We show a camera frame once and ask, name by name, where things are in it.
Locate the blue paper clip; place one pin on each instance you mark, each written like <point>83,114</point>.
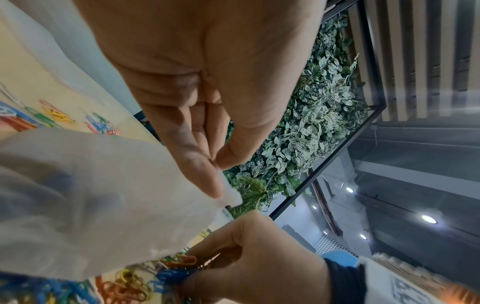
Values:
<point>168,277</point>

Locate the person's right forearm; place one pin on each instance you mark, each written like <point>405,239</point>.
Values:
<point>461,297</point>

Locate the person's right hand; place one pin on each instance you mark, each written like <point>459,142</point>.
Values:
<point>262,261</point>

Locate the orange paper clip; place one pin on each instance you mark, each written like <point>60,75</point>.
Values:
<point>183,260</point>

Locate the green plant wall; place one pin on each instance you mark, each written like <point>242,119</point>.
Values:
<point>322,118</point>

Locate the pile of coloured paper clips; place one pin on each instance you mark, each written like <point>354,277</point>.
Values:
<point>127,286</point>

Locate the translucent plastic bag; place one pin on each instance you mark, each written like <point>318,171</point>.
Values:
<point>93,202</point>

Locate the round wooden table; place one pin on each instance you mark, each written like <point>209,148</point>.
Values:
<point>45,74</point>

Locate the blue armchair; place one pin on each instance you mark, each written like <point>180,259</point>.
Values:
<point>341,258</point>

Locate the person's left hand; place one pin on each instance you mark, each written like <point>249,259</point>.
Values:
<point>210,59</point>

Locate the black metal frame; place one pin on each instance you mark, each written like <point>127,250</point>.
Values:
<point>372,68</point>

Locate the black right wristband with markers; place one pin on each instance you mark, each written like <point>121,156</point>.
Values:
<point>345,282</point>

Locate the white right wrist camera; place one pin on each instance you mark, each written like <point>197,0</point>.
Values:
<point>382,279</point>

